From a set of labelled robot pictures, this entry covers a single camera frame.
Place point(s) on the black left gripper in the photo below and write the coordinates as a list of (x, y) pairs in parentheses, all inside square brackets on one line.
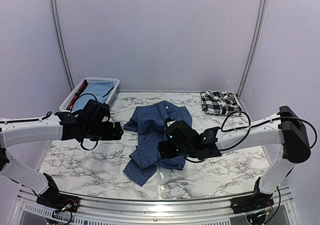
[(109, 135)]

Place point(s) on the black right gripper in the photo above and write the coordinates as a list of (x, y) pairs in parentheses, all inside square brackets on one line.
[(165, 150)]

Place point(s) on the blue checked shirt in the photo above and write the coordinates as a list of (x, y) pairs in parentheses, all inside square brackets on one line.
[(149, 124)]

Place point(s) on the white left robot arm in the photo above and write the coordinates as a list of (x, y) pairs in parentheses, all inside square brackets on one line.
[(61, 126)]

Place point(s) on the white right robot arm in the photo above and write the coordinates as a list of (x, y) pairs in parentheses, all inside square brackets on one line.
[(284, 128)]

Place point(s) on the light blue folded shirt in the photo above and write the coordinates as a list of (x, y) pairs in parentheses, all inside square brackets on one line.
[(96, 90)]

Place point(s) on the white plastic basket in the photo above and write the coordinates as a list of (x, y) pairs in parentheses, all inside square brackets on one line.
[(110, 98)]

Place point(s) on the red black folded garment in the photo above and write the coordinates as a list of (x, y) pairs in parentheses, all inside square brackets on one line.
[(75, 95)]

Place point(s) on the black white plaid shirt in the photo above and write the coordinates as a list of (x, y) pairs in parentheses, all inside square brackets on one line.
[(219, 103)]

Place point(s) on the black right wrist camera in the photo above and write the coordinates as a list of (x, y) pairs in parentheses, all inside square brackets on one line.
[(180, 134)]

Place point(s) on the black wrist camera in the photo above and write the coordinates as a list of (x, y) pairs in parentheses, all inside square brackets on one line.
[(93, 113), (180, 134)]

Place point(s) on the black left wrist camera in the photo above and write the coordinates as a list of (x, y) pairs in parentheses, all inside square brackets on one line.
[(93, 113)]

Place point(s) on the aluminium front rail frame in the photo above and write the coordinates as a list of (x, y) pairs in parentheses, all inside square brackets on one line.
[(207, 211)]

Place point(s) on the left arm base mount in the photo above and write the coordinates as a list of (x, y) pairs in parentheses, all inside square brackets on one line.
[(62, 203)]

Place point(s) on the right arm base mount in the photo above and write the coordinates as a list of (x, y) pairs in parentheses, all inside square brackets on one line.
[(244, 204)]

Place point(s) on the left aluminium wall post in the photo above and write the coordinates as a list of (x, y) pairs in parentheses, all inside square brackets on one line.
[(60, 43)]

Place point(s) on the aluminium wall post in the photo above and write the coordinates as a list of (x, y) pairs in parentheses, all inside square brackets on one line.
[(253, 46), (60, 43)]

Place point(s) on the right aluminium wall post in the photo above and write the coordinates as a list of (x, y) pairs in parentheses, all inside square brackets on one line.
[(253, 46)]

